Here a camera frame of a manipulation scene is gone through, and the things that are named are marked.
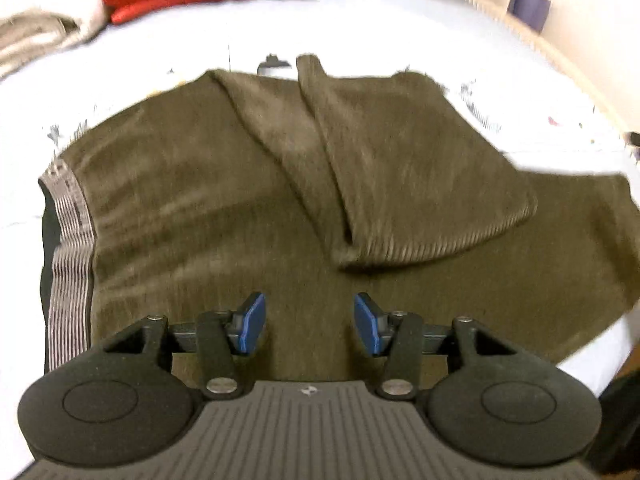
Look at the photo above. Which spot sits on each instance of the olive green pants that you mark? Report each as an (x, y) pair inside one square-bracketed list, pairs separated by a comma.
[(200, 200)]

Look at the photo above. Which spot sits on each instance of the beige folded cloth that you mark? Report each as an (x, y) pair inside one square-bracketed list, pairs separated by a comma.
[(45, 30)]

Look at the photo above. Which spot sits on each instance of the white printed blanket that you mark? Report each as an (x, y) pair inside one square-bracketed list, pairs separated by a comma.
[(480, 105)]

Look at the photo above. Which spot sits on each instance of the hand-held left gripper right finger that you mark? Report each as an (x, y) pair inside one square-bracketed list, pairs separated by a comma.
[(367, 322)]

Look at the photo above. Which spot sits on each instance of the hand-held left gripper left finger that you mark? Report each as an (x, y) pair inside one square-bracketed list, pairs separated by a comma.
[(253, 322)]

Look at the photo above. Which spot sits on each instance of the light grey bed sheet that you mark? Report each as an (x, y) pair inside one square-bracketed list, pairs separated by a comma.
[(360, 15)]

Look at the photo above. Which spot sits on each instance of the wooden bed frame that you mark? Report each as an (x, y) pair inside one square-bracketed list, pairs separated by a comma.
[(555, 50)]

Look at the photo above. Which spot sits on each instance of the purple square on wall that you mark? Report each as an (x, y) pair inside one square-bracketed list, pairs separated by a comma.
[(529, 6)]

